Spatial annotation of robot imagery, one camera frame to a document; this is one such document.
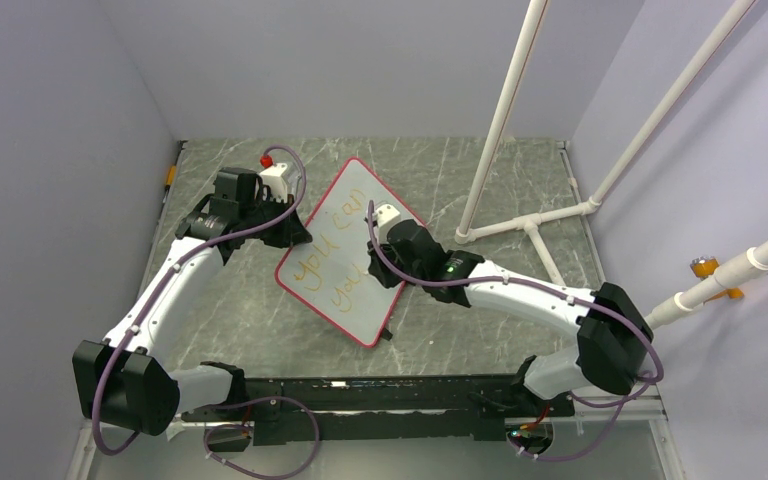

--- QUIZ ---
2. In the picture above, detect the whiteboard with red frame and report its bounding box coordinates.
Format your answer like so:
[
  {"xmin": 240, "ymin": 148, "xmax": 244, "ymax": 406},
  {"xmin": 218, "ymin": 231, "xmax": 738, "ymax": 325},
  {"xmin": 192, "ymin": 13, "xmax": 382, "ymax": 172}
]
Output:
[{"xmin": 275, "ymin": 157, "xmax": 424, "ymax": 348}]

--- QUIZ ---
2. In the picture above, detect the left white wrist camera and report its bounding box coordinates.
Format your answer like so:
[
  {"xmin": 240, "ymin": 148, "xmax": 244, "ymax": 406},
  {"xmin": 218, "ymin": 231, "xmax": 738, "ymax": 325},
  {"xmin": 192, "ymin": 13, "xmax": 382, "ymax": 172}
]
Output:
[{"xmin": 259, "ymin": 155, "xmax": 301, "ymax": 203}]

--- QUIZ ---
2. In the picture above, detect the white PVC pipe right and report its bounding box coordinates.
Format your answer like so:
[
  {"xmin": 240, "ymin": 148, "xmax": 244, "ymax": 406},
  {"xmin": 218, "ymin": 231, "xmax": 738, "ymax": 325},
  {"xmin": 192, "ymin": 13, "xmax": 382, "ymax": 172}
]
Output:
[{"xmin": 645, "ymin": 240, "xmax": 768, "ymax": 330}]

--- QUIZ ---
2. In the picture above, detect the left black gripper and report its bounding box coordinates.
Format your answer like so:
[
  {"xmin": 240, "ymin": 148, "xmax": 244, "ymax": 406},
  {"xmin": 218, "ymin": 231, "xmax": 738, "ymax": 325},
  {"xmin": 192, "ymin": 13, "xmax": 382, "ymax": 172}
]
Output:
[{"xmin": 240, "ymin": 192, "xmax": 309, "ymax": 249}]

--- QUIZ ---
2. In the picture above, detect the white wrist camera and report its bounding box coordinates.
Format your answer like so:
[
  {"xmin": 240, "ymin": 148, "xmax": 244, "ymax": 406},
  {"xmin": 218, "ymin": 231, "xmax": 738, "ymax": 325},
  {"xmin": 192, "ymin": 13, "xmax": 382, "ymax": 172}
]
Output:
[
  {"xmin": 371, "ymin": 203, "xmax": 402, "ymax": 231},
  {"xmin": 259, "ymin": 155, "xmax": 301, "ymax": 203}
]

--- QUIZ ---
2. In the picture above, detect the white PVC pipe frame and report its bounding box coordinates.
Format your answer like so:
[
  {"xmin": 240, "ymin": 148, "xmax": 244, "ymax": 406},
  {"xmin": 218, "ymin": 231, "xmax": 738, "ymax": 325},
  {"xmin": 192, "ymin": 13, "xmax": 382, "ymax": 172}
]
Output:
[{"xmin": 454, "ymin": 0, "xmax": 756, "ymax": 286}]

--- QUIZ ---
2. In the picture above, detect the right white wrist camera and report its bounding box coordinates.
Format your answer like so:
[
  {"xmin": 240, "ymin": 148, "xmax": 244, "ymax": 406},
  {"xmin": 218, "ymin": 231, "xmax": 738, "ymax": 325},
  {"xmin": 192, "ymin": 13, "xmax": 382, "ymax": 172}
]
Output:
[{"xmin": 371, "ymin": 203, "xmax": 402, "ymax": 231}]

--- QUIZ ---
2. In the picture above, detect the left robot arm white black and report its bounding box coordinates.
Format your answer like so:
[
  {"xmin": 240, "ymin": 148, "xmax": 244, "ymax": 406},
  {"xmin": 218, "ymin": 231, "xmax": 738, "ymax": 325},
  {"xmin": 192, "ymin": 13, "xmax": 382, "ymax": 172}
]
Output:
[{"xmin": 72, "ymin": 163, "xmax": 312, "ymax": 436}]

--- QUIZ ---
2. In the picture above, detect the orange black screwdriver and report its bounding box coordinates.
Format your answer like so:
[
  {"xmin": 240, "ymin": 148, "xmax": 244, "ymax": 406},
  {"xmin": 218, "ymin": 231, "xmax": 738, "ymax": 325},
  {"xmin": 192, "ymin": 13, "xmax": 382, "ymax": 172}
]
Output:
[{"xmin": 162, "ymin": 140, "xmax": 186, "ymax": 204}]

